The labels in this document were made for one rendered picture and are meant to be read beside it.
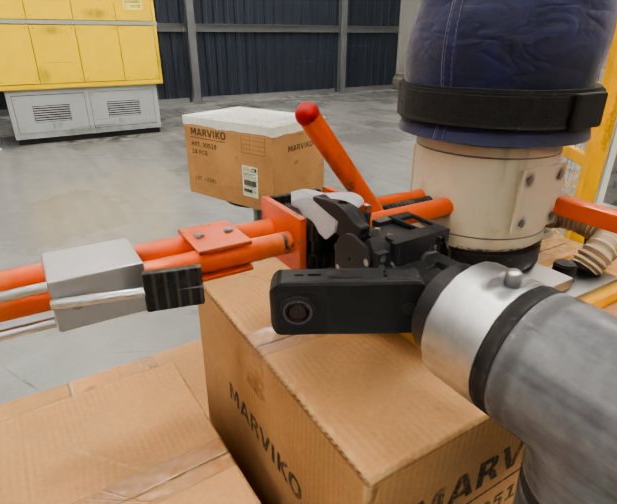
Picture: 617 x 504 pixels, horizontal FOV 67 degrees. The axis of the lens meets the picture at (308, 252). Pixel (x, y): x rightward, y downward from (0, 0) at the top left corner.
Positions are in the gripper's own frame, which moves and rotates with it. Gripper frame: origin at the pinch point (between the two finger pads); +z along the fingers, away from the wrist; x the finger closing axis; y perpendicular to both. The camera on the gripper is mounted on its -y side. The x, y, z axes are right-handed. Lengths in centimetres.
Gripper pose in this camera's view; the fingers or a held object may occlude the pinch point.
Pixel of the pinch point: (293, 232)
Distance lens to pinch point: 47.8
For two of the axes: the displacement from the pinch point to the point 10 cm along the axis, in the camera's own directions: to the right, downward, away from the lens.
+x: 0.0, -9.1, -4.2
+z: -5.3, -3.5, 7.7
